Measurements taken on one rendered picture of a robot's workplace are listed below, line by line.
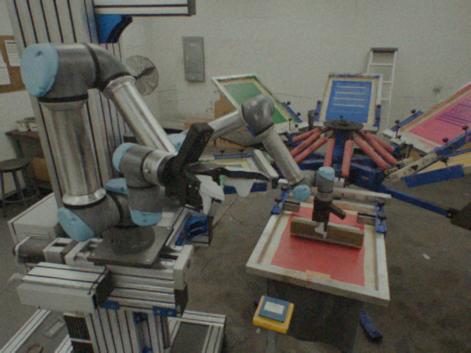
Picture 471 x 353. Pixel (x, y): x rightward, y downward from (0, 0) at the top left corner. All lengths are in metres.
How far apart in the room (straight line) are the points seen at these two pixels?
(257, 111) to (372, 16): 4.60
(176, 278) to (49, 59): 0.74
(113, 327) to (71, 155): 1.04
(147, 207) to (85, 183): 0.26
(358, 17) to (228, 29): 2.16
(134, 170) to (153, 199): 0.09
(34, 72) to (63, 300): 0.71
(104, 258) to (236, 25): 5.43
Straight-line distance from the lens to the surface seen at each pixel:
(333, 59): 5.84
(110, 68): 0.94
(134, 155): 0.73
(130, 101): 0.91
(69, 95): 0.89
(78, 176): 0.96
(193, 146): 0.61
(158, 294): 1.23
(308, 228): 1.69
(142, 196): 0.76
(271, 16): 6.02
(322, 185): 1.55
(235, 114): 1.51
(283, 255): 1.61
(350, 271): 1.59
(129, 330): 1.77
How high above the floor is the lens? 1.92
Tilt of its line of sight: 24 degrees down
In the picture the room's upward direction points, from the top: straight up
